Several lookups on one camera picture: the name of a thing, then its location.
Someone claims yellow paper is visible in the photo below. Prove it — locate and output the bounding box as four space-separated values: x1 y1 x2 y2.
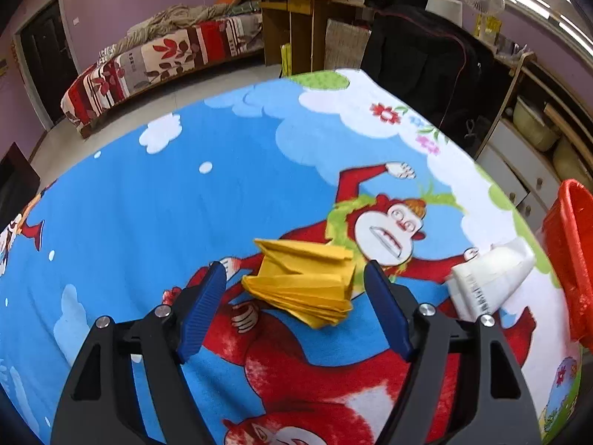
242 238 355 330

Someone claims yellow packet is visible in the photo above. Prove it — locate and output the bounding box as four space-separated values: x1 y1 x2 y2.
475 14 503 40

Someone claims dark door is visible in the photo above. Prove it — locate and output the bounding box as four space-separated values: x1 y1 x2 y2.
13 0 79 131

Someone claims woven panel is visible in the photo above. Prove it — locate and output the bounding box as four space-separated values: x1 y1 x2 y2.
324 19 371 71

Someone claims wooden desk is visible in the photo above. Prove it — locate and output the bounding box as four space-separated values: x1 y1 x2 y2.
254 0 371 77

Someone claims white paper cup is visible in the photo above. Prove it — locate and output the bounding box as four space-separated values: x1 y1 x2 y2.
447 240 535 322

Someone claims red plastic basket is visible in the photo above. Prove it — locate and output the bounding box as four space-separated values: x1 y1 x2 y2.
541 178 593 350

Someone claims wooden shelf unit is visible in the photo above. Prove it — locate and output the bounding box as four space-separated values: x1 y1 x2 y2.
475 51 593 233

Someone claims large black bag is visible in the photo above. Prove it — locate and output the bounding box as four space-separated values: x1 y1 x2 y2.
360 7 496 158

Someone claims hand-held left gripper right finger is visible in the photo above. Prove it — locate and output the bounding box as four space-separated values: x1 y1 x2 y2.
362 260 543 445

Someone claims white paper roll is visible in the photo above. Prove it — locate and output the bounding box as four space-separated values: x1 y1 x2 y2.
425 0 463 26

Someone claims beige pot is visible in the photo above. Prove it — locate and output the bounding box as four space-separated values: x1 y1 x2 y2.
512 97 561 151
551 136 593 186

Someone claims striped window blind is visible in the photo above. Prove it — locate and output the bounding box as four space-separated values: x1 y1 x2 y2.
463 0 593 56

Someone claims bed with floral sheet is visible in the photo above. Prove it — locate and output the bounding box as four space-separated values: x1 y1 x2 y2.
62 11 265 139

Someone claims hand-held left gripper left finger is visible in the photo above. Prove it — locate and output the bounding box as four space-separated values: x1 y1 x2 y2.
50 261 228 445

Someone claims dark cabinet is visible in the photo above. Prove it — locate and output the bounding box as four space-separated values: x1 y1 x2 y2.
0 143 42 228

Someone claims grey duvet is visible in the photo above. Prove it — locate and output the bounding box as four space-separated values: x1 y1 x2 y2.
99 4 232 56

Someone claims blue cartoon printed blanket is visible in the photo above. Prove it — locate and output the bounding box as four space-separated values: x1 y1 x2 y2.
0 69 583 445

